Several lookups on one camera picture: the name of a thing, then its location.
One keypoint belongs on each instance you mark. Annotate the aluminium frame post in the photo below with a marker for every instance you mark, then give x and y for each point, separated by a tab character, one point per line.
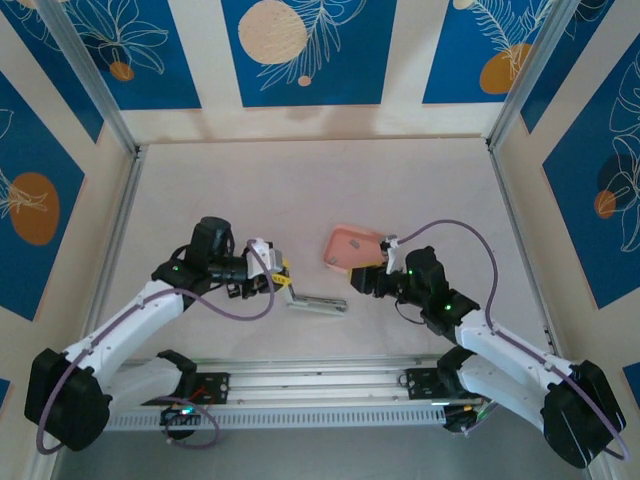
87	65
536	65

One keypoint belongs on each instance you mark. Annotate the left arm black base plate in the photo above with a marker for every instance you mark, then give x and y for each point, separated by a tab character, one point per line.
217	390

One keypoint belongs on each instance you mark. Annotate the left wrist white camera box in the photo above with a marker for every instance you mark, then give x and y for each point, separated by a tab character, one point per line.
267	257

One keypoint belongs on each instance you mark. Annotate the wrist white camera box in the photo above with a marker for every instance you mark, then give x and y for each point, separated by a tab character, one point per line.
267	257
391	255

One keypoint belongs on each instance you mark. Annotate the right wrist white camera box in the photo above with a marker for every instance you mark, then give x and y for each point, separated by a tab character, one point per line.
391	255

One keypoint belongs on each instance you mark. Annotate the pink plastic tray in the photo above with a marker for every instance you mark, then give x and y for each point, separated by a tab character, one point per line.
350	255

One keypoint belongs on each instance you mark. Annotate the aluminium mounting rail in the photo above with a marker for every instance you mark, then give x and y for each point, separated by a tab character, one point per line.
320	380

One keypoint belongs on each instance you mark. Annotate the blue floral wall poster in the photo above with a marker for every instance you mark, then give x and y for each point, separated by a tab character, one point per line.
50	75
575	225
634	377
30	150
560	65
450	60
350	75
4	392
165	75

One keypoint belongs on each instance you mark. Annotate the aluminium table side rail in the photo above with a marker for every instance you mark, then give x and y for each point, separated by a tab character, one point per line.
504	185
118	220

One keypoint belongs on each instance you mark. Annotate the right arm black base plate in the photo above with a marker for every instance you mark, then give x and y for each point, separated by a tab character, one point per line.
420	385

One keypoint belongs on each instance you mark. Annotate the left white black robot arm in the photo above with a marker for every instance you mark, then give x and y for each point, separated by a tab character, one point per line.
130	315

